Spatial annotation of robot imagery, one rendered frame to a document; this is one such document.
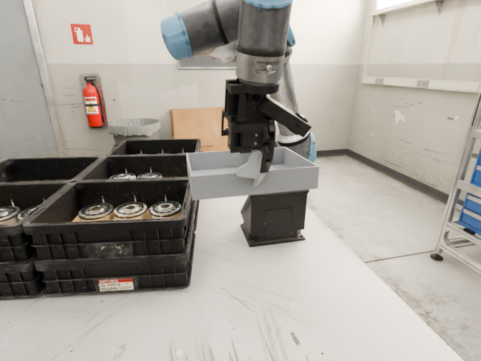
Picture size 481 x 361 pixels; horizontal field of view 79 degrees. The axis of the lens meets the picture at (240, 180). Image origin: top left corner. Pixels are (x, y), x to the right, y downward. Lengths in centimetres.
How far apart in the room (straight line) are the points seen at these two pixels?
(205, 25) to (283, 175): 31
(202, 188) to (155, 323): 39
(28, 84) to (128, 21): 131
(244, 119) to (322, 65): 396
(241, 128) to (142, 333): 55
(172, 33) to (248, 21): 16
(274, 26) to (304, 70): 387
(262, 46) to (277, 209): 66
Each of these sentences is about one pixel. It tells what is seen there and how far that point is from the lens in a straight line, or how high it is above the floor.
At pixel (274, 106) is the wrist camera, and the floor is 123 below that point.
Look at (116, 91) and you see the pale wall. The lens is 397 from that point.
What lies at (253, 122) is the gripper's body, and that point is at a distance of 50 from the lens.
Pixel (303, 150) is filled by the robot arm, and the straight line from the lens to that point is 107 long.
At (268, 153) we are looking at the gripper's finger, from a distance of 52.
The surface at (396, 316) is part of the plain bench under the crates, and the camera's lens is 91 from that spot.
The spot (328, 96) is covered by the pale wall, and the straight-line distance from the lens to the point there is 452.
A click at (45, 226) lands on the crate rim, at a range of 87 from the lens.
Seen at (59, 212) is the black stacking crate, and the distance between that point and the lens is 103.
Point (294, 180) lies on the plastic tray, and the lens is 63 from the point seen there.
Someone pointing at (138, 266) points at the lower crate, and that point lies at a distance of 86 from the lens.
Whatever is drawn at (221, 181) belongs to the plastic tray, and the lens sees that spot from 59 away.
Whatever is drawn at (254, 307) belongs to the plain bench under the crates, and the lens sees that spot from 84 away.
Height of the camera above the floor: 129
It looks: 21 degrees down
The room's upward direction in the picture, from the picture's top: straight up
